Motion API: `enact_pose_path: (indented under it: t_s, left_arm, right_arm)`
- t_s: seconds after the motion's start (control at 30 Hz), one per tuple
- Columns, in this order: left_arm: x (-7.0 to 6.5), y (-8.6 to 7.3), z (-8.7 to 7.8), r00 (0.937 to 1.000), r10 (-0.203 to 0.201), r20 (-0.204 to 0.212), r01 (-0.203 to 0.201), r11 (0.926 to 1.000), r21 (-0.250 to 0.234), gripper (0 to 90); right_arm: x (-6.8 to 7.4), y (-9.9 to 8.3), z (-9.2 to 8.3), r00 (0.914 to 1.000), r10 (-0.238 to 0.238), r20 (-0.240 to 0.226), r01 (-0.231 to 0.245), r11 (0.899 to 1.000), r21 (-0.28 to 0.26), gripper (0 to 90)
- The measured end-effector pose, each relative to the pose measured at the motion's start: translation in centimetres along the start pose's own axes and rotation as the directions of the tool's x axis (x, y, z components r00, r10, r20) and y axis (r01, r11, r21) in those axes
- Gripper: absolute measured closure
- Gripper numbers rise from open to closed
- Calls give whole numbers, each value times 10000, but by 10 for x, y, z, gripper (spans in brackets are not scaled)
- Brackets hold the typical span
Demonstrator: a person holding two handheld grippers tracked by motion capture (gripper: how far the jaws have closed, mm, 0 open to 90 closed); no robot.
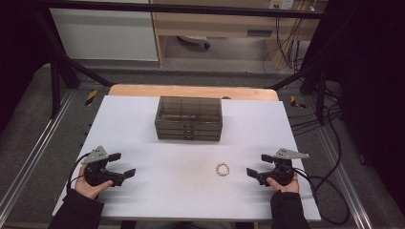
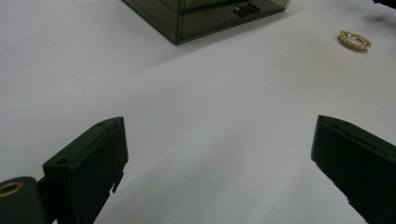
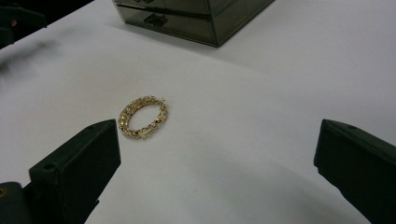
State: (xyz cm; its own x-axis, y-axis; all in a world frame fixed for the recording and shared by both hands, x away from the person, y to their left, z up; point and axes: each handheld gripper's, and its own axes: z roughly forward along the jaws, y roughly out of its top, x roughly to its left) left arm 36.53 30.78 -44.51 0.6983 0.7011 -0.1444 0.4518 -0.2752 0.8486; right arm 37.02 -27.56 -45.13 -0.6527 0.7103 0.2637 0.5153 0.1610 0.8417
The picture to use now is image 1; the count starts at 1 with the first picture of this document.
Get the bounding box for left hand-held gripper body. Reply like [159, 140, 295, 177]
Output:
[80, 145, 126, 188]

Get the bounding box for right hand-held gripper cable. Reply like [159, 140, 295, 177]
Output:
[292, 106, 351, 226]

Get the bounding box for office chair base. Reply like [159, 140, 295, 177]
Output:
[177, 35, 211, 50]

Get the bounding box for white power outlet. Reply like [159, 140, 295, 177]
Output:
[268, 0, 295, 10]

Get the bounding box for aluminium rail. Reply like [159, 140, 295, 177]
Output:
[313, 127, 373, 229]
[0, 90, 75, 218]

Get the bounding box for black curtain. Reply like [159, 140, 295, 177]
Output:
[0, 0, 52, 128]
[324, 0, 405, 204]

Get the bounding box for person's left hand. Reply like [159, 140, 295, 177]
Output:
[75, 165, 114, 200]

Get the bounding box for white foam board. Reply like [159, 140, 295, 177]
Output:
[52, 94, 322, 222]

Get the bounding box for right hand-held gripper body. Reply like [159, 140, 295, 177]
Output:
[258, 148, 310, 187]

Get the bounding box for wooden table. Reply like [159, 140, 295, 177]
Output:
[108, 83, 281, 102]

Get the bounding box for black floor cable bundle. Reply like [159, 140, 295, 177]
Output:
[288, 92, 343, 136]

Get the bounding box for white cabinet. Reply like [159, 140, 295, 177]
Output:
[50, 8, 160, 62]

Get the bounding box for black metal frame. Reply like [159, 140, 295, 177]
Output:
[32, 0, 332, 126]

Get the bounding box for hand-held gripper cable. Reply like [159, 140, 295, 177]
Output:
[292, 106, 351, 226]
[66, 152, 94, 193]

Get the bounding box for smoky transparent drawer box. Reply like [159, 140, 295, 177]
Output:
[154, 95, 224, 142]

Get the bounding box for person's right hand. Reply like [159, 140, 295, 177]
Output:
[266, 176, 300, 194]

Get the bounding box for wooden desk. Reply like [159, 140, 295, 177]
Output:
[149, 0, 329, 72]

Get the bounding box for black hanging cables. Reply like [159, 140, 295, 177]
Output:
[262, 15, 309, 75]

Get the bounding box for left hand-held gripper cable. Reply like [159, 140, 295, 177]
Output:
[66, 152, 94, 193]

